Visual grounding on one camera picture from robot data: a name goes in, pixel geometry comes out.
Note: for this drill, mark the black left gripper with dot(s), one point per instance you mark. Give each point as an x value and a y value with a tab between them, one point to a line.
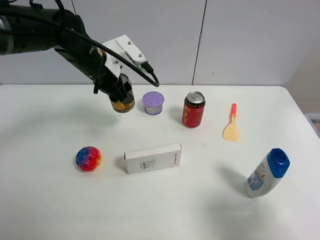
90	60

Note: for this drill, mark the gold energy drink can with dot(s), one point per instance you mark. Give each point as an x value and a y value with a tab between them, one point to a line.
125	106

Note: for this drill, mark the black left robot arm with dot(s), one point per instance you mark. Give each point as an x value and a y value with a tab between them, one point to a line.
32	28

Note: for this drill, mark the purple lidded round container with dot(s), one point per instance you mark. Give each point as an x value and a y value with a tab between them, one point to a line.
153	103

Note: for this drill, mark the red soda can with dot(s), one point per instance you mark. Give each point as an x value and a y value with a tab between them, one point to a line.
193	109

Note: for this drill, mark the white rectangular cardboard box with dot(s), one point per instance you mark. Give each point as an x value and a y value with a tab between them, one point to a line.
153	158

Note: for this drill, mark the red blue spotted ball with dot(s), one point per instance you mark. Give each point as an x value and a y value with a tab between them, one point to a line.
88	159

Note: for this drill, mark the white blue capped shampoo bottle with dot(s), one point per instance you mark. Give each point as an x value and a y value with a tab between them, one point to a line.
267	174

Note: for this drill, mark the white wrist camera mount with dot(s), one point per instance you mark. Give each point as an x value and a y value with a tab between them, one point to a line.
123	46

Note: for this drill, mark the orange handled yellow spatula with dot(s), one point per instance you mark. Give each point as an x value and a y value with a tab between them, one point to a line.
231	132

